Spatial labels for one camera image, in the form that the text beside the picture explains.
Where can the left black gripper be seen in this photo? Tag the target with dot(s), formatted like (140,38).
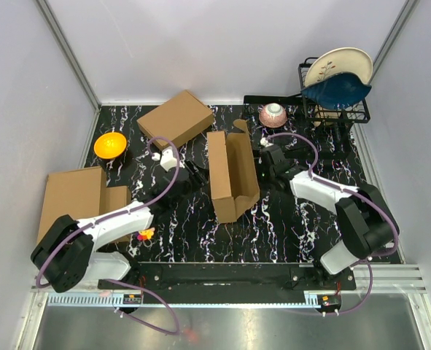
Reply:
(199,178)

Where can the closed cardboard box back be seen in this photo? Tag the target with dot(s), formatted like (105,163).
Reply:
(179,120)

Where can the beige cup in rack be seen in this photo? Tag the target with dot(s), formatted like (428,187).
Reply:
(325,118)

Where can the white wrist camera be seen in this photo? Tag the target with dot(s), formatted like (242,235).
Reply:
(264,142)
(167,159)

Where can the cream floral plate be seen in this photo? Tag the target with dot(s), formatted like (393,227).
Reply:
(340,60)

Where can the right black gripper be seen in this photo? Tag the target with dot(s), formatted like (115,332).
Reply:
(261,164)

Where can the rainbow flower toy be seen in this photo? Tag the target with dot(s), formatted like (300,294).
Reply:
(145,235)

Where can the large cardboard box left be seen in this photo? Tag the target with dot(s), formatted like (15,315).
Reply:
(78,193)

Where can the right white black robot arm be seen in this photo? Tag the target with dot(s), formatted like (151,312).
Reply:
(363,216)

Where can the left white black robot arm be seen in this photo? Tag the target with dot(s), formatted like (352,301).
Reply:
(69,253)

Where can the pink patterned bowl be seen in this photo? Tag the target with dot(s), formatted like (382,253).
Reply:
(273,115)

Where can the small cardboard box left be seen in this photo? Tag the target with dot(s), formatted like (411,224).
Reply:
(114,198)

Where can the blue leaf plate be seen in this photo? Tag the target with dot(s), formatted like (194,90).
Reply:
(340,91)

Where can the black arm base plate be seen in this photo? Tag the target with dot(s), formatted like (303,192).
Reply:
(163,275)

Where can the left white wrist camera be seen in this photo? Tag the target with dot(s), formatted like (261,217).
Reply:
(167,159)

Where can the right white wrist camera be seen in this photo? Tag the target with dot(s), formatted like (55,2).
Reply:
(264,142)

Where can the orange bowl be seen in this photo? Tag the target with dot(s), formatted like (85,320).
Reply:
(110,145)

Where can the black wire dish rack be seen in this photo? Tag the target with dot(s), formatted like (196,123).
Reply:
(329,130)

